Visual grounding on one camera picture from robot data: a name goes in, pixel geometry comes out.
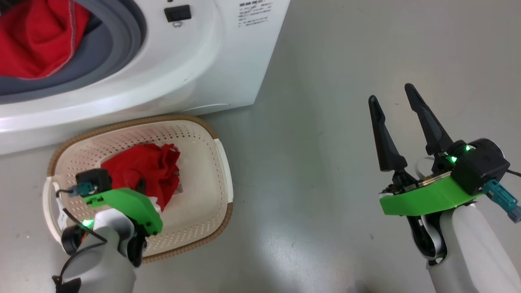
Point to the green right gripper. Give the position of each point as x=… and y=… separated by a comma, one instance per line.
x=427, y=197

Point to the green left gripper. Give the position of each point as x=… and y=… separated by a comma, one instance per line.
x=130, y=201

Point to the red and white garment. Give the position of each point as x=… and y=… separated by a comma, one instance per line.
x=138, y=167

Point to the red garment white stitching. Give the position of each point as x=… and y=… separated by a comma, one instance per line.
x=36, y=36

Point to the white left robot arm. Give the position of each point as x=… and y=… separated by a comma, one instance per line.
x=101, y=260

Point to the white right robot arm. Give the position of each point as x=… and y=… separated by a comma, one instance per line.
x=472, y=252

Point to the cream perforated laundry basket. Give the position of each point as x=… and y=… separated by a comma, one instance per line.
x=195, y=203

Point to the white front-load washing machine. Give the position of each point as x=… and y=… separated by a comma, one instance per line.
x=163, y=81

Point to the grey rubber door gasket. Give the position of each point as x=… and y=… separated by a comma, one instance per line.
x=101, y=61

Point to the black door latch socket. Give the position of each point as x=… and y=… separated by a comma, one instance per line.
x=178, y=13

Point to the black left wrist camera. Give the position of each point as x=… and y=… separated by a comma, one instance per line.
x=94, y=179

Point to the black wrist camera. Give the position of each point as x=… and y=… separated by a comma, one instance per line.
x=480, y=165
x=94, y=179

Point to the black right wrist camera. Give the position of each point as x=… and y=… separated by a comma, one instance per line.
x=480, y=165

